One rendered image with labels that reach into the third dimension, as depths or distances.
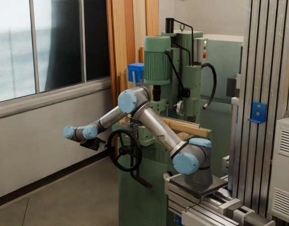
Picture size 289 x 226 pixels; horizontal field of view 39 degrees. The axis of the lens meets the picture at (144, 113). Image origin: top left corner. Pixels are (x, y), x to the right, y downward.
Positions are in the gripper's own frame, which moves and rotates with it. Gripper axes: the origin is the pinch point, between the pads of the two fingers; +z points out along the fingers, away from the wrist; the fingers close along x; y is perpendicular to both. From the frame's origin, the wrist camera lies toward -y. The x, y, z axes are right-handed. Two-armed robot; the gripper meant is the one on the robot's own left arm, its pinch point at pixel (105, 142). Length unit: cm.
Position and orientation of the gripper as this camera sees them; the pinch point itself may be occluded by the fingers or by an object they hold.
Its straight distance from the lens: 262.5
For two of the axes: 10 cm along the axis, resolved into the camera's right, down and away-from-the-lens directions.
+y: -3.1, 9.4, -1.3
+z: 5.4, 2.9, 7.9
